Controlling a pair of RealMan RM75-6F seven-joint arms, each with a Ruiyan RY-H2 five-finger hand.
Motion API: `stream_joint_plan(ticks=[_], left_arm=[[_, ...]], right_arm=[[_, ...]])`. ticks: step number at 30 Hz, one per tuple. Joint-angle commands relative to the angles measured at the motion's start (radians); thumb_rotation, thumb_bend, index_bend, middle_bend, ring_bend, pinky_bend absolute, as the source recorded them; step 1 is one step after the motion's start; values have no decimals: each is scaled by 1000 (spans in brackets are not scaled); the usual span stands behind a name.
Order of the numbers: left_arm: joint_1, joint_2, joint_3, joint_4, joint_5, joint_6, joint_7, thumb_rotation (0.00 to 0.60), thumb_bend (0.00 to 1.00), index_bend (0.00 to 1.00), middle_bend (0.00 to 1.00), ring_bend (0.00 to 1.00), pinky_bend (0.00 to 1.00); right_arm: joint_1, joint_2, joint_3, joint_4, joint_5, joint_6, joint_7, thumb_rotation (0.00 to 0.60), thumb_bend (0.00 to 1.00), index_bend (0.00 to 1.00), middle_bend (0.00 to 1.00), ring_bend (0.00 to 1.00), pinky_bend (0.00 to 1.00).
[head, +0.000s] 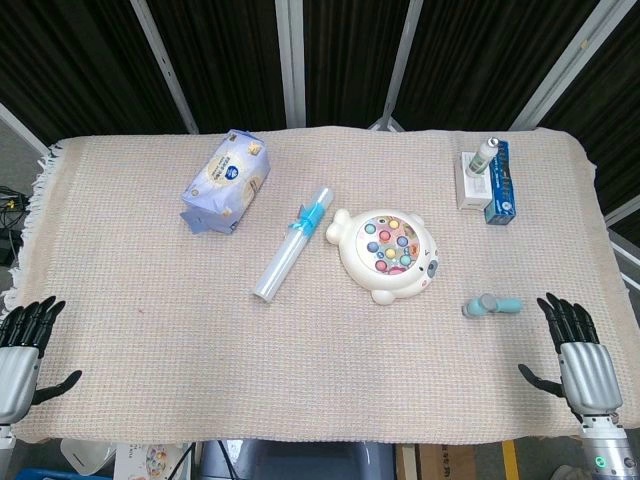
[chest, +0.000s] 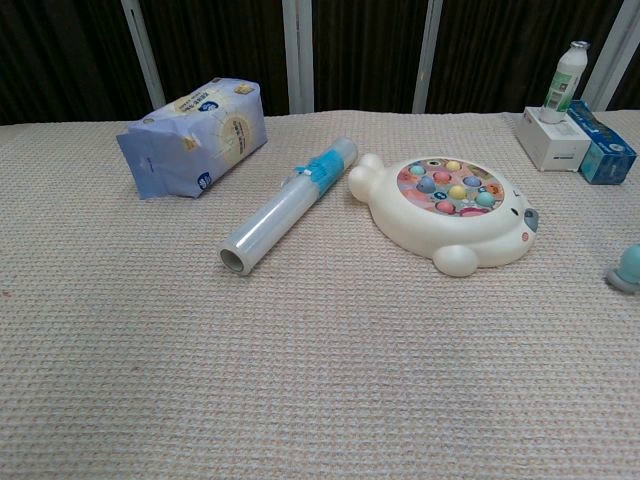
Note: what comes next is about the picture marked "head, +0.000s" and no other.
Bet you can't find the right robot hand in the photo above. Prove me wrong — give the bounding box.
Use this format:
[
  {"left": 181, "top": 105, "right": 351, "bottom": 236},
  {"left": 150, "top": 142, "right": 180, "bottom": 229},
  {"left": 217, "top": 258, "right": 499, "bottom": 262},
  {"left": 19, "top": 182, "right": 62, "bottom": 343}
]
[{"left": 517, "top": 292, "right": 625, "bottom": 426}]

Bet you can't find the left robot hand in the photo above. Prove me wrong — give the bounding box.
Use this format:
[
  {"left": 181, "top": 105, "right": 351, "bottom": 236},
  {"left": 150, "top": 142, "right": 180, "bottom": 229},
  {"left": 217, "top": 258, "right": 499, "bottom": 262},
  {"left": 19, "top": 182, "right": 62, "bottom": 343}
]
[{"left": 0, "top": 295, "right": 83, "bottom": 426}]

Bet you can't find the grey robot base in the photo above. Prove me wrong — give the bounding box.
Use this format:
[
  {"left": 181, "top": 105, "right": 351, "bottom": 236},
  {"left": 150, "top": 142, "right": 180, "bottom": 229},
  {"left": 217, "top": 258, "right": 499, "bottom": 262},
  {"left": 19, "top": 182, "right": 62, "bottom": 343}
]
[{"left": 199, "top": 439, "right": 399, "bottom": 480}]

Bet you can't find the white fish toy game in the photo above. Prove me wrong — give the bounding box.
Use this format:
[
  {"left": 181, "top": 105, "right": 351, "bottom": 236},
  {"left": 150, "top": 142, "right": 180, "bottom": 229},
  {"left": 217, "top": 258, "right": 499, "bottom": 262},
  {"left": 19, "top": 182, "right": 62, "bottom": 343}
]
[{"left": 325, "top": 208, "right": 440, "bottom": 306}]

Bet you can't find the white plastic container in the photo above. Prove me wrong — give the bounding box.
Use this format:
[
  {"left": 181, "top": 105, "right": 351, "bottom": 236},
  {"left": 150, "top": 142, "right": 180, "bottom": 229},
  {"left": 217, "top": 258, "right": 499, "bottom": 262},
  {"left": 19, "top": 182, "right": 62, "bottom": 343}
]
[{"left": 60, "top": 438, "right": 117, "bottom": 476}]

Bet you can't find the printed toy packaging box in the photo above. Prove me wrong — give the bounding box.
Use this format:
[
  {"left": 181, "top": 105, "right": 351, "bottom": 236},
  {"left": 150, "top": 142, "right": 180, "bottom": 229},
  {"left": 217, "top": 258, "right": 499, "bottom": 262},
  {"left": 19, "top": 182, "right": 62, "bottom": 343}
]
[{"left": 113, "top": 442, "right": 194, "bottom": 480}]

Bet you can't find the brown cardboard box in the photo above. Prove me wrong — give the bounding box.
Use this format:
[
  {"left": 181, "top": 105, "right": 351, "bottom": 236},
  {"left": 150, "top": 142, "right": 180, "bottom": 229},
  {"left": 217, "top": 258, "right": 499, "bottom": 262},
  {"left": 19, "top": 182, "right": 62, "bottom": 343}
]
[{"left": 397, "top": 442, "right": 476, "bottom": 480}]

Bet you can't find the beige woven tablecloth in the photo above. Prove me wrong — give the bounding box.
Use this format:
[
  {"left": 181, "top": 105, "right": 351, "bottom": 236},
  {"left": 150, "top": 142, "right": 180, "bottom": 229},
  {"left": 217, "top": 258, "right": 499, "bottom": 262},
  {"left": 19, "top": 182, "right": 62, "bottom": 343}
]
[{"left": 0, "top": 127, "right": 632, "bottom": 446}]

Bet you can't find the blue cardboard box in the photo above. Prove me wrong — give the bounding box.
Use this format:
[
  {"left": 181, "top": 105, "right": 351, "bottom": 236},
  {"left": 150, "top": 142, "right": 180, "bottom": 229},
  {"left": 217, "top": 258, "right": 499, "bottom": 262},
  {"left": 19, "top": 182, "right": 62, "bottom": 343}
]
[{"left": 483, "top": 139, "right": 519, "bottom": 226}]

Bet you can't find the white cardboard box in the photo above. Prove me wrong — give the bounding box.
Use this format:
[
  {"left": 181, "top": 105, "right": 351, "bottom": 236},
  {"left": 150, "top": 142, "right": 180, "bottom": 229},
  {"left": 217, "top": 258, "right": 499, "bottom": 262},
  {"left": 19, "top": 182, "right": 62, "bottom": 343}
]
[{"left": 454, "top": 151, "right": 496, "bottom": 211}]

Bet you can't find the white plastic bottle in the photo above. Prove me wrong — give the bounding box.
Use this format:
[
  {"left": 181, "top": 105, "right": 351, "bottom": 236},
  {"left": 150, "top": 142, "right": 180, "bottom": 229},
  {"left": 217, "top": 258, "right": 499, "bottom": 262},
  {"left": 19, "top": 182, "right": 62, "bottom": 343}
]
[{"left": 464, "top": 137, "right": 500, "bottom": 179}]

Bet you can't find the lavender tissue pack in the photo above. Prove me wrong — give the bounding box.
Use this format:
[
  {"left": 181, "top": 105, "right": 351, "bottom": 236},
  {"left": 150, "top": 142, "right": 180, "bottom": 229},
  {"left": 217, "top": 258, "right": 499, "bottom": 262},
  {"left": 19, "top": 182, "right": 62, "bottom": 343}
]
[{"left": 179, "top": 129, "right": 272, "bottom": 236}]

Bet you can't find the clear plastic wrap roll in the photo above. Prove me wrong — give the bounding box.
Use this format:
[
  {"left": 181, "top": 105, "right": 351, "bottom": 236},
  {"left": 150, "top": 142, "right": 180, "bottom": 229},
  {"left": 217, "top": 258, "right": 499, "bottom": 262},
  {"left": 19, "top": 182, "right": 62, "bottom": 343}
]
[{"left": 253, "top": 186, "right": 335, "bottom": 304}]

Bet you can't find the black curtain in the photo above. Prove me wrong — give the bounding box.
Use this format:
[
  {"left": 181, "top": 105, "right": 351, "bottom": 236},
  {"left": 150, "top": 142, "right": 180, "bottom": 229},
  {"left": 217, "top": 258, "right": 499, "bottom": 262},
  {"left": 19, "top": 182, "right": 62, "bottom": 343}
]
[{"left": 0, "top": 0, "right": 640, "bottom": 246}]

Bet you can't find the black cable bundle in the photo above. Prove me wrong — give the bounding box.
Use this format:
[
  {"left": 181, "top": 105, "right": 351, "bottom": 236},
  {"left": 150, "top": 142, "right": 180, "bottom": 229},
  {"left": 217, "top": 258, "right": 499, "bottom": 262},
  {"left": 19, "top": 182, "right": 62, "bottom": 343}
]
[{"left": 0, "top": 185, "right": 32, "bottom": 266}]

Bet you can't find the white frame post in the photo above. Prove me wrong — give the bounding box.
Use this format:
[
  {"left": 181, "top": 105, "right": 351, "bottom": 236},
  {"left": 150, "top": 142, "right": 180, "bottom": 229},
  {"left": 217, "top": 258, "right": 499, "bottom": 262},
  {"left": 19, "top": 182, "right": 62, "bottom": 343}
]
[
  {"left": 369, "top": 0, "right": 426, "bottom": 132},
  {"left": 512, "top": 0, "right": 626, "bottom": 130},
  {"left": 274, "top": 0, "right": 307, "bottom": 129},
  {"left": 130, "top": 0, "right": 199, "bottom": 134}
]

